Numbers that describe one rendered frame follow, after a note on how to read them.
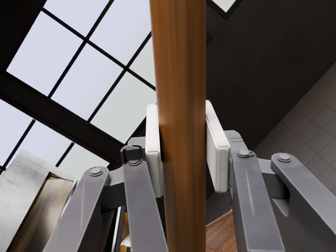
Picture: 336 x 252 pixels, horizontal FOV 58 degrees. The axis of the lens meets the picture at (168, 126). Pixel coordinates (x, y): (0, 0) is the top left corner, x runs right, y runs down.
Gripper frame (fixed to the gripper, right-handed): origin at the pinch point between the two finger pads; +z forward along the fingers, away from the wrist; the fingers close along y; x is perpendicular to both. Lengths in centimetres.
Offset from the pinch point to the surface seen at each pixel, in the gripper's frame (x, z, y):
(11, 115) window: -106, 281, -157
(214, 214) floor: -236, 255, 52
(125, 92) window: -91, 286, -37
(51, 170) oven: -94, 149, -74
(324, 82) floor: -94, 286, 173
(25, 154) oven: -82, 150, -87
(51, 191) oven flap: -99, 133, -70
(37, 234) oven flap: -101, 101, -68
